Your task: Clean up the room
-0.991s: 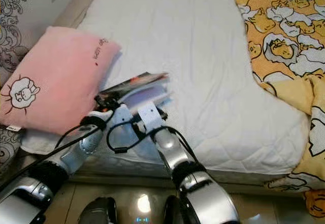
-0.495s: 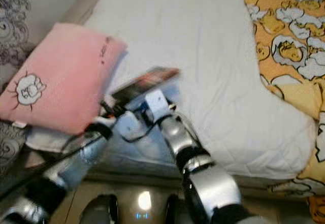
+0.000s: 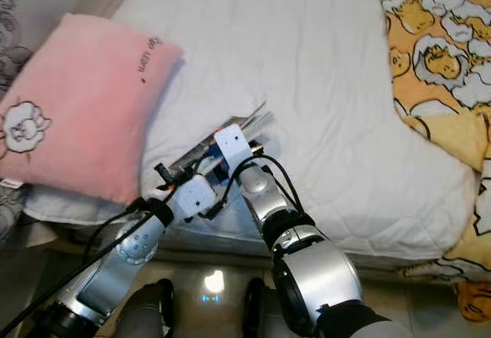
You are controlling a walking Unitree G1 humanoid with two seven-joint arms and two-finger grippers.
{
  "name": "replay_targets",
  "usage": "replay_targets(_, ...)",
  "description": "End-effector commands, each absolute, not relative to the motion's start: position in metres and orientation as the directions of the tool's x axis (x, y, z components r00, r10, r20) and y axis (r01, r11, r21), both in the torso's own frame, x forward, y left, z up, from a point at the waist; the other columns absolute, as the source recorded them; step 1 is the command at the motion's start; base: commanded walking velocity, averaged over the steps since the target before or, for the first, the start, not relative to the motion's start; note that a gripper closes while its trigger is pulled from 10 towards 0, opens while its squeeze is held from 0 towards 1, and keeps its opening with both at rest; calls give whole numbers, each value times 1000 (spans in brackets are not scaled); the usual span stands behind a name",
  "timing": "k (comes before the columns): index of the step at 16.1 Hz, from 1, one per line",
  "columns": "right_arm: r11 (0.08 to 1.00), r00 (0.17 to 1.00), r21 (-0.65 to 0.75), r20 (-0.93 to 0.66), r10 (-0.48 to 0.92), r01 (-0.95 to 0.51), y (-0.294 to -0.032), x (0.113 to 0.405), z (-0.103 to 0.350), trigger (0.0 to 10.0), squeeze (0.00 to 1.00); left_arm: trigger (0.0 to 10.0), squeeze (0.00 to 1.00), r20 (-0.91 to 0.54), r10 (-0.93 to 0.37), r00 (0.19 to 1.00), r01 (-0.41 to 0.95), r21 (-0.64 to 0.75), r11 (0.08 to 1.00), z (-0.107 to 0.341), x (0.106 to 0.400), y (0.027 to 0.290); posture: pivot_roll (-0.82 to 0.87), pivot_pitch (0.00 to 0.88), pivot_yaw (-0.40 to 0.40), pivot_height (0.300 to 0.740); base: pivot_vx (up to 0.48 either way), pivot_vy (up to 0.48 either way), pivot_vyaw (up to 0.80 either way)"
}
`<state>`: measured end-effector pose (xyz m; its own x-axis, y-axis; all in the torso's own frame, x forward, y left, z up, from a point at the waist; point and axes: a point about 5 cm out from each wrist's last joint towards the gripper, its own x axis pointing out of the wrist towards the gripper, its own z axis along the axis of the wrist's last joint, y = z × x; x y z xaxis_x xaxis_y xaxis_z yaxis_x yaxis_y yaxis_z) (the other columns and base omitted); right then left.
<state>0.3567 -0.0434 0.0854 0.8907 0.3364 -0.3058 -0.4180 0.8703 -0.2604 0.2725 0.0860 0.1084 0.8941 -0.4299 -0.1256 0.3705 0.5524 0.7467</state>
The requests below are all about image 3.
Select pink pillow with sheep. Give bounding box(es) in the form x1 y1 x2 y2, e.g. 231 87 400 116
0 14 185 205

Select white quilted mattress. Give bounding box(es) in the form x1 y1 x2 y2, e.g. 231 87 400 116
23 0 484 270

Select yellow cartoon print blanket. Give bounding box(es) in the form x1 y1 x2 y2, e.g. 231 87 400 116
372 0 491 323

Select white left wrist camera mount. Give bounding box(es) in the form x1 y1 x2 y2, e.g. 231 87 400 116
173 173 217 220

